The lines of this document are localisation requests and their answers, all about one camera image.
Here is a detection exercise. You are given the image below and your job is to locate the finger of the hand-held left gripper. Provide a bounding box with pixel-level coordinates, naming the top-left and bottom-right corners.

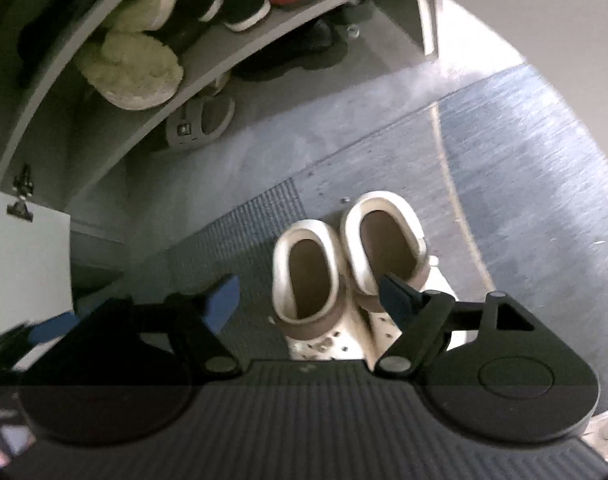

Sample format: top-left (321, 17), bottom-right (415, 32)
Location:
top-left (28, 310), bottom-right (80, 347)

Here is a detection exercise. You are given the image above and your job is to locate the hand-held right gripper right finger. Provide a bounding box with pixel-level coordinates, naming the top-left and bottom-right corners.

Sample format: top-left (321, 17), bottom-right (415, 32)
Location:
top-left (374, 272), bottom-right (537, 376)

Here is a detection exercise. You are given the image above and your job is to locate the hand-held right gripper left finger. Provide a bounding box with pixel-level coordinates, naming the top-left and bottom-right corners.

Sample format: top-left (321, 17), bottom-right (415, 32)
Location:
top-left (74, 275), bottom-right (242, 376)

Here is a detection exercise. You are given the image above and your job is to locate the beige clog with holes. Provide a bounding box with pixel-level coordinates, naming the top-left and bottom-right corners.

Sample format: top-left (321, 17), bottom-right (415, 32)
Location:
top-left (340, 191), bottom-right (467, 361)
top-left (271, 220), bottom-right (365, 361)

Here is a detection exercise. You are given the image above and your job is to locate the grey shoe cabinet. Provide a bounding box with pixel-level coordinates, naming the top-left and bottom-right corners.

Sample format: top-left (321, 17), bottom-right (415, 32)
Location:
top-left (0, 0), bottom-right (437, 241)

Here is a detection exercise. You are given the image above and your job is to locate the white cabinet door with hinges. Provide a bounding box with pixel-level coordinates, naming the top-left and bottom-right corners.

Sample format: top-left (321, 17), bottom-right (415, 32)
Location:
top-left (0, 185), bottom-right (74, 376)

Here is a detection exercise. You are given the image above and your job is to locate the metal cabinet hinge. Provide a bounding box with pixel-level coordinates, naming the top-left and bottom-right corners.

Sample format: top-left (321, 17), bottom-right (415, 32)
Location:
top-left (6, 164), bottom-right (35, 223)

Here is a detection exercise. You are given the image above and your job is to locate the pale slide sandal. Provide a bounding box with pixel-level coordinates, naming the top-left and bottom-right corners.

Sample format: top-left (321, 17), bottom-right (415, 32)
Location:
top-left (199, 71), bottom-right (233, 98)
top-left (165, 94), bottom-right (236, 152)

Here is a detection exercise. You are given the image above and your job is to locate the black leather shoe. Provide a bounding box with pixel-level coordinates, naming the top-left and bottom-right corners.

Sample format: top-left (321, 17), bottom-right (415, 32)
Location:
top-left (246, 19), bottom-right (335, 68)

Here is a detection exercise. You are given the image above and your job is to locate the dark shoe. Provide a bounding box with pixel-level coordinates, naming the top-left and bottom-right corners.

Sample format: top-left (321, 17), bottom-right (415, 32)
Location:
top-left (16, 0), bottom-right (109, 86)

